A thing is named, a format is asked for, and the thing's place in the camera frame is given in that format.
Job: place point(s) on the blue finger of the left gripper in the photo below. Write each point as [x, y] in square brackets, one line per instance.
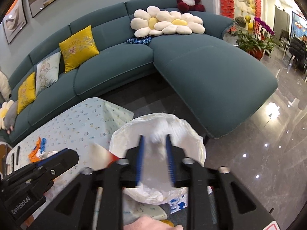
[56, 159]

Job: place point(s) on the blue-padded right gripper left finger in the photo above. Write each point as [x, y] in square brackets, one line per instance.
[74, 206]

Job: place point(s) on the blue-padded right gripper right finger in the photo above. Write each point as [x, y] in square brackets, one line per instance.
[216, 198]

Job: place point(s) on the orange plastic snack bag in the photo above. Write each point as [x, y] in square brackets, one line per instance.
[34, 154]

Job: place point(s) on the blue measuring tape bundle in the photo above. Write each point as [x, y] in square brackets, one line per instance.
[42, 146]

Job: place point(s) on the white tissue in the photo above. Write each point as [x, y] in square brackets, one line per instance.
[157, 139]

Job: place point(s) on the white trash bin with bag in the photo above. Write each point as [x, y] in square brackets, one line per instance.
[155, 186]

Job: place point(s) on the person's hand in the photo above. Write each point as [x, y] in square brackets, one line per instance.
[148, 223]

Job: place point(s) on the black remote control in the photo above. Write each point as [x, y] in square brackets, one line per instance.
[12, 160]
[17, 154]

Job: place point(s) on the round wooden side table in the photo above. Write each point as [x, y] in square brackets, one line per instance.
[5, 148]

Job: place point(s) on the blue white printed box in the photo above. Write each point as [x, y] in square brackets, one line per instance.
[180, 203]

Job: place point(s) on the grey mouse plush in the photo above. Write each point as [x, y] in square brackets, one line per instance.
[10, 117]

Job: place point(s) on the floral light blue tablecloth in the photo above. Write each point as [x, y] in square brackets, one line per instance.
[93, 120]

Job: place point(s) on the small daisy cushion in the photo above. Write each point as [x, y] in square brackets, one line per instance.
[3, 111]

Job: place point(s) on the small yellow embroidered cushion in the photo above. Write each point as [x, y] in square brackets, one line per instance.
[26, 93]

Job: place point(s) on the white long plush toy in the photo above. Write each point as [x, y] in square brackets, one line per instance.
[5, 89]

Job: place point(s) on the pale blue floral cushion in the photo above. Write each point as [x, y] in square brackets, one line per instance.
[47, 72]

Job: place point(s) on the teal sectional sofa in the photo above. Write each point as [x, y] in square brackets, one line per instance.
[221, 84]

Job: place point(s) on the large yellow embroidered cushion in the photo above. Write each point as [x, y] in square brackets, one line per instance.
[78, 48]

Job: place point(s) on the blue patterned cloth on sofa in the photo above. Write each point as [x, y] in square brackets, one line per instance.
[139, 41]

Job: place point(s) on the potted orchid plants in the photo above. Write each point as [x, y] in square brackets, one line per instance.
[257, 41]

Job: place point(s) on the left daisy flower cushion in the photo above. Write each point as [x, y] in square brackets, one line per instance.
[144, 21]

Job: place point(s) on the daisy flower cushion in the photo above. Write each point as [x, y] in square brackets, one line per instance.
[176, 23]
[144, 21]

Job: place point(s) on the right daisy flower cushion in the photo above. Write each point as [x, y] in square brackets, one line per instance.
[176, 23]

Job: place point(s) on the framed abstract wall picture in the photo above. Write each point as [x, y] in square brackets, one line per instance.
[14, 20]

